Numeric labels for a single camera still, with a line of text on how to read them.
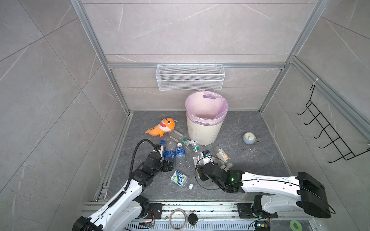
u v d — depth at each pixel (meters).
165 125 1.00
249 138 0.98
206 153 0.67
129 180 0.54
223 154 0.89
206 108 0.99
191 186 0.78
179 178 0.79
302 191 0.41
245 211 0.73
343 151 0.61
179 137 0.99
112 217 0.44
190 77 1.00
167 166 0.73
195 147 0.79
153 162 0.61
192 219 0.64
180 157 0.88
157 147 0.73
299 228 0.69
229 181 0.57
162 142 0.96
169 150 0.90
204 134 1.06
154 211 0.73
